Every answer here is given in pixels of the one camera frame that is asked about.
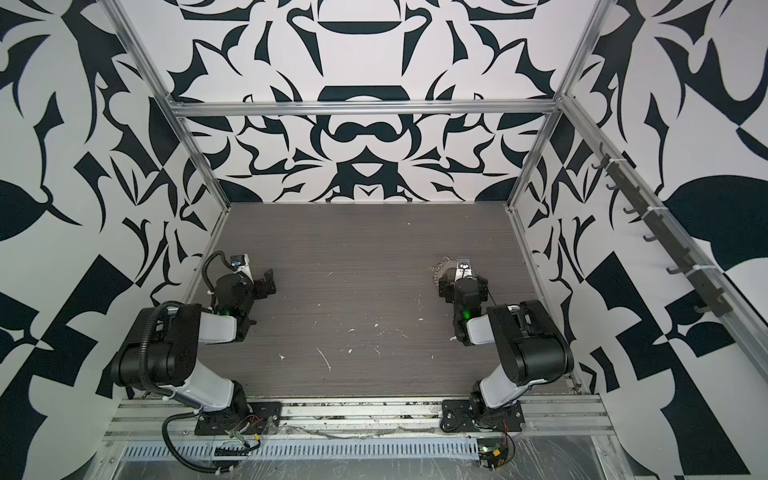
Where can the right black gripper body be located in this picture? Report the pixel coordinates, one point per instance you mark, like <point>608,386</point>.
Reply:
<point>454,274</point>

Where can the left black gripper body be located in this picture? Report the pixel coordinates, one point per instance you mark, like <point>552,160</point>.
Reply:
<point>261,285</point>

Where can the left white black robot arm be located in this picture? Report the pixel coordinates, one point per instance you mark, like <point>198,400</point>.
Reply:
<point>160,353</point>

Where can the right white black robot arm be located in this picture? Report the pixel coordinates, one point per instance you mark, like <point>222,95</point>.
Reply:
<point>532,350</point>

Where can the right electronics board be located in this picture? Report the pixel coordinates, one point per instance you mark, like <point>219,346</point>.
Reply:
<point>495,453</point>

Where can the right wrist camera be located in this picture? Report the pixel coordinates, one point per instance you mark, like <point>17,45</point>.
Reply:
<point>463,269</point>

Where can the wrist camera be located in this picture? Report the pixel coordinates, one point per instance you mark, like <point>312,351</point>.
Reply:
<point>463,269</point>
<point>240,264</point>

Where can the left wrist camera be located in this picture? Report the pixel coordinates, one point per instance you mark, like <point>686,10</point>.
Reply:
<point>240,264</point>

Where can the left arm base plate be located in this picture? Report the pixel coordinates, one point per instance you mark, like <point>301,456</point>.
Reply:
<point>240,419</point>

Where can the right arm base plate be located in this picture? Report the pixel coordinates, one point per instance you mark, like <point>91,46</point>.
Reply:
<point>465,416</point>

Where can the white slotted cable duct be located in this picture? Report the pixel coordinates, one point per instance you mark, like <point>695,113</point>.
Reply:
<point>337,449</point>

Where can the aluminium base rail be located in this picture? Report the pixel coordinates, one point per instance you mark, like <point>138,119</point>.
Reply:
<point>431,417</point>

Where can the wall hook rail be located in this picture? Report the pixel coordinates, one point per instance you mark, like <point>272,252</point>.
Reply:
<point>666,230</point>

